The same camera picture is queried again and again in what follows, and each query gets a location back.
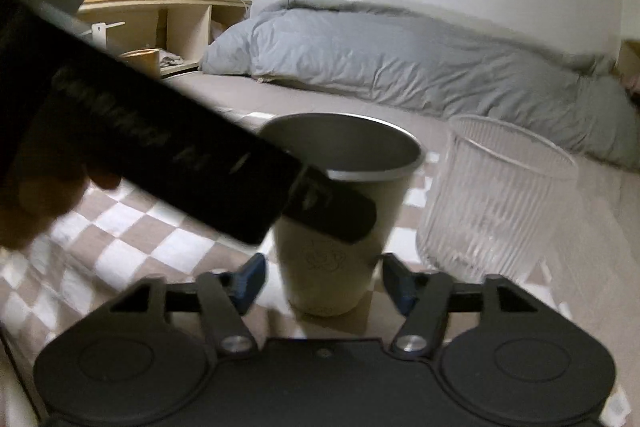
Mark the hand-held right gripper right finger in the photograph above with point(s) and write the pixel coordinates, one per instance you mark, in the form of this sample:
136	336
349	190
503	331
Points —
398	285

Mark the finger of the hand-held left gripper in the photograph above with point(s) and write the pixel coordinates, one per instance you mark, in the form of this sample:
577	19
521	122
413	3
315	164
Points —
332	209

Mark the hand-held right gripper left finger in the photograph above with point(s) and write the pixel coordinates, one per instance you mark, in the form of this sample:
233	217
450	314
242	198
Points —
251	281

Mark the beige metal cup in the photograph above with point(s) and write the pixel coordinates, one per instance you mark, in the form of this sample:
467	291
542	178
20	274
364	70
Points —
330	289

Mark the clear ribbed glass cup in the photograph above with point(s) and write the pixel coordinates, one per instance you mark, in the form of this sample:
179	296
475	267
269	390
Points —
495	207

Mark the person's left hand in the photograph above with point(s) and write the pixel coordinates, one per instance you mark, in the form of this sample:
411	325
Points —
35	212

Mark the round wooden container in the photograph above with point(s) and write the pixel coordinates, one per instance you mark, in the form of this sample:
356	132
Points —
141	61

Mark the crumpled grey cloth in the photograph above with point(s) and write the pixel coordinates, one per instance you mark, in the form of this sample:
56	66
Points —
172	58

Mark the white stand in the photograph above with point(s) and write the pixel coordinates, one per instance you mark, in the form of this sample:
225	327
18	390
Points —
104	33

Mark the wooden bedside shelf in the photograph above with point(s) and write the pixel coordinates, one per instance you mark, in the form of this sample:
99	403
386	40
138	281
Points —
150	4

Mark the checkered blanket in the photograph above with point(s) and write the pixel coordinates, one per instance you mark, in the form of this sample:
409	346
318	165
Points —
140	232

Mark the grey duvet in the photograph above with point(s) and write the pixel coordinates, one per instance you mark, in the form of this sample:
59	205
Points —
400	57

